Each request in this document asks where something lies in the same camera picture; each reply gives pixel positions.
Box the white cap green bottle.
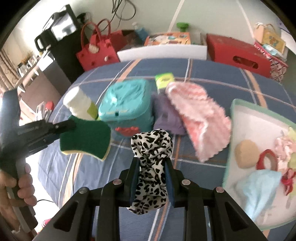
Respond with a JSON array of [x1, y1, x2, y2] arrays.
[[63, 86, 98, 121]]

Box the green yellow scrub sponge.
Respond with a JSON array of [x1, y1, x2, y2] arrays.
[[60, 116, 111, 161]]

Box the red white hair bow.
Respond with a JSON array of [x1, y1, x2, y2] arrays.
[[281, 168, 295, 196]]

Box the leopard print scrunchie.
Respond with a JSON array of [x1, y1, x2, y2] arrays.
[[128, 129, 173, 215]]

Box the pink white striped towel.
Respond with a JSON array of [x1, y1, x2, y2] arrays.
[[166, 82, 231, 163]]

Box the person's left hand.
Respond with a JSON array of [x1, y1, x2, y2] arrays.
[[1, 163, 37, 208]]

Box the light blue face mask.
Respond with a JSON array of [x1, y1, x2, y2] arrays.
[[235, 169, 281, 221]]

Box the blue plaid table cloth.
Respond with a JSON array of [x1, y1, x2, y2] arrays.
[[39, 59, 295, 240]]

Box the mint green tray box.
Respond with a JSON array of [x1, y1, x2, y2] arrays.
[[222, 99, 295, 230]]

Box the tan round sponge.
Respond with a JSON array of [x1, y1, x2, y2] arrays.
[[234, 140, 260, 169]]

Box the teal plastic lunch box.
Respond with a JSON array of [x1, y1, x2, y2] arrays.
[[98, 79, 154, 137]]

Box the black coffee machine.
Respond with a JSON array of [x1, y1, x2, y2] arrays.
[[34, 4, 84, 83]]

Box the red felt handbag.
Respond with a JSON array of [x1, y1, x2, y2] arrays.
[[76, 19, 127, 71]]

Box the pink floral cloth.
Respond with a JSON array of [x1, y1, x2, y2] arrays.
[[274, 130, 290, 174]]

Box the purple cloth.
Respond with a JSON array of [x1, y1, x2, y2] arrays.
[[152, 93, 187, 136]]

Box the green tissue pack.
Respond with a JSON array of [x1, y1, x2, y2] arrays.
[[155, 72, 175, 91]]

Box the blue water bottle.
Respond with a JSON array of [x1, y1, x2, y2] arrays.
[[132, 22, 149, 43]]

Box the orange game box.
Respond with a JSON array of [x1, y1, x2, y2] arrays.
[[144, 32, 191, 46]]

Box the white foam board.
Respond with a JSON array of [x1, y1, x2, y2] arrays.
[[117, 44, 208, 62]]

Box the patterned red white basket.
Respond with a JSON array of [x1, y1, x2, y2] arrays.
[[254, 42, 288, 83]]

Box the red cardboard box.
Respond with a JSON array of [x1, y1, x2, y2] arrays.
[[206, 34, 271, 78]]

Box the yellow gift bag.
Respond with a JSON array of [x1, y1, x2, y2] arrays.
[[253, 23, 286, 54]]

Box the red hair ring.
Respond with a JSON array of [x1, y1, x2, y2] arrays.
[[256, 149, 279, 172]]

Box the black wall cables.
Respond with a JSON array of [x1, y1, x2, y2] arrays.
[[111, 0, 137, 22]]

